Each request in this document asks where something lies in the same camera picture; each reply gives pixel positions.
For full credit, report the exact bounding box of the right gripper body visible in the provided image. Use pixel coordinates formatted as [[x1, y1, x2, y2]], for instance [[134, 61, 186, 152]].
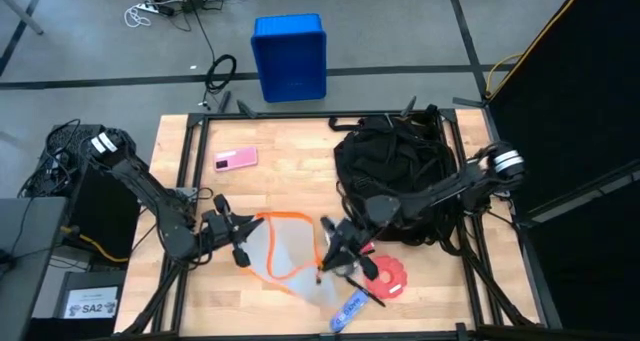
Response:
[[319, 215, 381, 282]]

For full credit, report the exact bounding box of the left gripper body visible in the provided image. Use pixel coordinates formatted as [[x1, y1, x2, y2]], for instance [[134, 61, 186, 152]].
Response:
[[202, 193, 251, 270]]

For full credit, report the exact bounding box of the mesh zip pouch orange trim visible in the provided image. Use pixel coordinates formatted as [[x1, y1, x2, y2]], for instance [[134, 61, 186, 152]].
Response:
[[242, 210, 359, 310]]

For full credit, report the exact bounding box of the black pen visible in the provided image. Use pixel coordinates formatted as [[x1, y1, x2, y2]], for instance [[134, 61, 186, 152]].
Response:
[[344, 275, 387, 308]]

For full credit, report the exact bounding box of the blue white snack bar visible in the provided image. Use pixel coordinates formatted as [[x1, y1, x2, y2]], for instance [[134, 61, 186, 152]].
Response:
[[329, 289, 370, 333]]

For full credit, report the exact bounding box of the pink round item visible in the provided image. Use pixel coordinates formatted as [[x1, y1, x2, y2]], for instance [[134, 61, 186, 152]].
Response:
[[364, 254, 409, 300]]

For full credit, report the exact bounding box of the pink smartphone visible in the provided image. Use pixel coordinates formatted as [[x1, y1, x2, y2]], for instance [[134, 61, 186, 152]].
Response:
[[213, 145, 259, 174]]

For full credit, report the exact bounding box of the black backpack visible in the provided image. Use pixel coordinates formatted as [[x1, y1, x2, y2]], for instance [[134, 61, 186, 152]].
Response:
[[328, 104, 474, 256]]

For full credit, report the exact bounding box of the black computer tower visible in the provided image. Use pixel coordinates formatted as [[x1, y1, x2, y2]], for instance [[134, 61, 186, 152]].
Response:
[[37, 124, 150, 262]]

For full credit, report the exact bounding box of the black case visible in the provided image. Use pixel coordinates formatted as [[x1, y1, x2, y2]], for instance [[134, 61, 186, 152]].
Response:
[[52, 270, 126, 341]]

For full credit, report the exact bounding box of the white SA2 label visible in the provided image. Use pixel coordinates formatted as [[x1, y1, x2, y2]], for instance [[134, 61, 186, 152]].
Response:
[[63, 286, 120, 320]]

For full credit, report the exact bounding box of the blue plastic bin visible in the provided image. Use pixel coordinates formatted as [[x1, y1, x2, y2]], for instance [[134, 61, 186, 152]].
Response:
[[250, 13, 329, 104]]

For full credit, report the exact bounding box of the grey desk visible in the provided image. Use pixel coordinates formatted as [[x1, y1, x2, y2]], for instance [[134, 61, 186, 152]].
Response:
[[0, 196, 69, 341]]

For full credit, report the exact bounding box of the white power strip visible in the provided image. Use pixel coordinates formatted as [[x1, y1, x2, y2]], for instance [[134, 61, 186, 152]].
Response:
[[137, 1, 174, 16]]

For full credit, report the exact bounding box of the black metal beam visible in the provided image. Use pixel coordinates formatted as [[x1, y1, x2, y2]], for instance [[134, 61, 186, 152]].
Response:
[[522, 158, 640, 222]]

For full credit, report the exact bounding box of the black backdrop panel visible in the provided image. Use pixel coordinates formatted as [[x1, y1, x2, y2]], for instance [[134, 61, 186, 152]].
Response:
[[482, 0, 640, 341]]

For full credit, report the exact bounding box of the grey metal leg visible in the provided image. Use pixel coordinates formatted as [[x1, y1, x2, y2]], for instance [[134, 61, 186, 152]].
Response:
[[0, 0, 45, 36]]

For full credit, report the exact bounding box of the black metal table frame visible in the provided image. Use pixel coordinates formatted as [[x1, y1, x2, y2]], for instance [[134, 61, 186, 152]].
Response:
[[117, 90, 566, 341]]

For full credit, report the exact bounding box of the thick yellow cable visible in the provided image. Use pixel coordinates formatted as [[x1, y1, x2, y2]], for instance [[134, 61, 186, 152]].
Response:
[[59, 225, 130, 264]]

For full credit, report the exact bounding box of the coiled black cable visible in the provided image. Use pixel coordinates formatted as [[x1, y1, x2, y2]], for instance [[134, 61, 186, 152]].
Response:
[[202, 54, 238, 110]]

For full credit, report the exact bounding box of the black cable bundle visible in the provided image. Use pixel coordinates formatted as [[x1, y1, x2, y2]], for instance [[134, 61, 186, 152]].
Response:
[[17, 118, 84, 200]]

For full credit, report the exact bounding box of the thin yellow cable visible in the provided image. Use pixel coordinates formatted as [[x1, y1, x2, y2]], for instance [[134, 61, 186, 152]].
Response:
[[485, 53, 524, 100]]

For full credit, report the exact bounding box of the white cable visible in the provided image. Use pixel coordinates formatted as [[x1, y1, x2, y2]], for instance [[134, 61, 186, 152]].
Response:
[[123, 3, 152, 29]]

